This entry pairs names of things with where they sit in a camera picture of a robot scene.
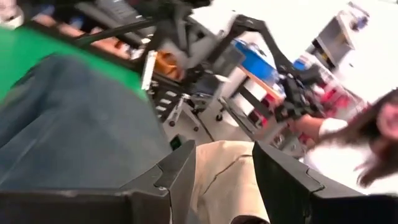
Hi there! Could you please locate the silver frame bracket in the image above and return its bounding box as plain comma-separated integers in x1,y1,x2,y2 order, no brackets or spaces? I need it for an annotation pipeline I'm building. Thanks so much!
141,50,159,91

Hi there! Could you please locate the beige garment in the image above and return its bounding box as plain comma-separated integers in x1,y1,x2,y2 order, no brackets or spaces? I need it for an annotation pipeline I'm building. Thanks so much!
186,139,271,224

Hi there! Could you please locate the blue storage bin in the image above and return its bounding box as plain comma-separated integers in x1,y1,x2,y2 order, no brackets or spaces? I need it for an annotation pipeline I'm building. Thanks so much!
233,39,307,83

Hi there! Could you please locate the grey storage shelf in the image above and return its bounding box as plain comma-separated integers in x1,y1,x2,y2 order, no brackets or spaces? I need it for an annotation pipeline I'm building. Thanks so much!
306,1,371,71

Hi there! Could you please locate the brown leather bag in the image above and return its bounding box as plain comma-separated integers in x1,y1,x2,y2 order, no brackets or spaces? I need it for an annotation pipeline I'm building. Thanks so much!
154,51,185,82

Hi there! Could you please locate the green table mat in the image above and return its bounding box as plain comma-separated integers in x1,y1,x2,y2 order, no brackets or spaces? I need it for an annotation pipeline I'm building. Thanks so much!
0,26,149,103

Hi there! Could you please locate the shelf with red bins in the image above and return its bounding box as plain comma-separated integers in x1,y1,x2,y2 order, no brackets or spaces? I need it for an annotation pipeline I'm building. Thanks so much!
248,55,368,150

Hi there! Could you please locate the wooden workbench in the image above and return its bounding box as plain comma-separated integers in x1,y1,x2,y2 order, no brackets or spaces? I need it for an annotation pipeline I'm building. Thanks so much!
238,65,285,102

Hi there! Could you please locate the person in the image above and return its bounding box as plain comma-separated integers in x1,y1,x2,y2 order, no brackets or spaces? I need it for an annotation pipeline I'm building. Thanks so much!
287,88,398,195

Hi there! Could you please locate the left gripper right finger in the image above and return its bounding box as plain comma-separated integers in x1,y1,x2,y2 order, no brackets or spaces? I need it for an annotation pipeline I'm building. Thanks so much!
252,141,398,224

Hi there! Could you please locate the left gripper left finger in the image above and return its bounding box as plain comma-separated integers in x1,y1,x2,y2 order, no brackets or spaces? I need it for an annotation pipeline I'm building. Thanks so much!
0,139,197,224

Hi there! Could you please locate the white tote bag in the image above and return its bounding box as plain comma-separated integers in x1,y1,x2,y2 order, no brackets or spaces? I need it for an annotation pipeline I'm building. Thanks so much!
0,0,25,30

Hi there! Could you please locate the black aluminium frame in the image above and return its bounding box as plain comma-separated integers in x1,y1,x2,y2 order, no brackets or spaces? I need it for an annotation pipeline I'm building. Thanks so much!
24,17,193,122

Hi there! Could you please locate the grey mesh office chair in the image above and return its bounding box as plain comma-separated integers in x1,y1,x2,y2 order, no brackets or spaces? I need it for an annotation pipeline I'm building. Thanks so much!
157,9,246,71

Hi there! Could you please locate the dark denim garment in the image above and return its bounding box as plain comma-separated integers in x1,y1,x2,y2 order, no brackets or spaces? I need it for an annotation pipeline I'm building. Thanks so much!
0,53,174,190

